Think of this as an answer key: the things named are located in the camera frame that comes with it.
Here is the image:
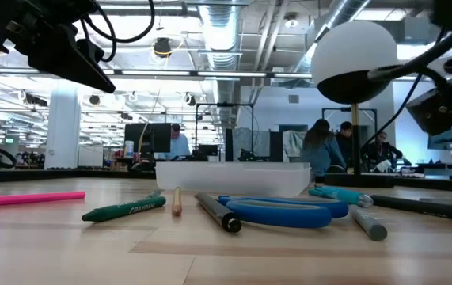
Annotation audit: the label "white cabinet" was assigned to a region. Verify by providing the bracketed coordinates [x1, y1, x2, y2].
[78, 145, 104, 168]

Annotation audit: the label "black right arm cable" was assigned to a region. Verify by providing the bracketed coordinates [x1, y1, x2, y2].
[362, 73, 424, 150]

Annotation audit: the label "pink marker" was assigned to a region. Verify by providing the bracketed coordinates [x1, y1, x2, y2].
[0, 191, 87, 209]

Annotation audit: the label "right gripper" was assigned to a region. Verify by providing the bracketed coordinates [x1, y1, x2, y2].
[405, 77, 452, 136]

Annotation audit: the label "black metal rig frame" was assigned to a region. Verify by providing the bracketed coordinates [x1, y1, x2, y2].
[195, 102, 255, 162]
[321, 107, 379, 171]

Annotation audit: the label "thick black marker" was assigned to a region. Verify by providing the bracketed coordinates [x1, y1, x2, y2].
[195, 192, 243, 234]

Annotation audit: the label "grey marker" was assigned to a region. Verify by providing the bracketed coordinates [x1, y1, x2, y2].
[348, 204, 389, 242]

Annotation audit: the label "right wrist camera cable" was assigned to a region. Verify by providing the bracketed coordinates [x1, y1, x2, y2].
[367, 11, 452, 83]

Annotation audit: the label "person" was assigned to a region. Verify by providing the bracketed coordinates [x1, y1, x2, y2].
[362, 131, 404, 168]
[336, 121, 355, 167]
[165, 123, 191, 160]
[300, 118, 346, 176]

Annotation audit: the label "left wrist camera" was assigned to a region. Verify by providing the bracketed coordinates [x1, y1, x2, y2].
[75, 37, 106, 63]

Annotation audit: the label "wall-mounted monitor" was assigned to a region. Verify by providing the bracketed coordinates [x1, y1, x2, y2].
[427, 132, 452, 151]

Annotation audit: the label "black computer monitor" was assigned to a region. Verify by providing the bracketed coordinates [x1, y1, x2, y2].
[124, 122, 173, 154]

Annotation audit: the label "yellow wooden pencil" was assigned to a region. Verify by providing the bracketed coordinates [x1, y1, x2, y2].
[171, 186, 183, 217]

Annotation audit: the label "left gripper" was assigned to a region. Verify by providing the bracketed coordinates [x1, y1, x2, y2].
[0, 0, 116, 95]

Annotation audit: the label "green crayon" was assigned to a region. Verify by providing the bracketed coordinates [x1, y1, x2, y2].
[82, 196, 167, 222]

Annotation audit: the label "teal pen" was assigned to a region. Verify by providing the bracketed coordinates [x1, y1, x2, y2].
[308, 185, 374, 209]

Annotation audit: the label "white globe table lamp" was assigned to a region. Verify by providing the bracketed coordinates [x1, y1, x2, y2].
[310, 20, 399, 189]

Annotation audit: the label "blue-handled scissors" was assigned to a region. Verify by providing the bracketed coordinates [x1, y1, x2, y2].
[218, 195, 349, 230]

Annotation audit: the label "translucent plastic supply box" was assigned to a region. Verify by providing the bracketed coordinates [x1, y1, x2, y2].
[154, 161, 313, 198]

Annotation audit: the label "silver ventilation duct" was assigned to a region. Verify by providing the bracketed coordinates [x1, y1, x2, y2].
[197, 0, 246, 127]

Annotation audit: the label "black ceiling camera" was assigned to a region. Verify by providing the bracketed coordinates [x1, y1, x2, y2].
[152, 37, 173, 59]

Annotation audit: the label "long black marker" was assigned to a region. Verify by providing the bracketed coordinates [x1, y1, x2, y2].
[370, 193, 452, 224]

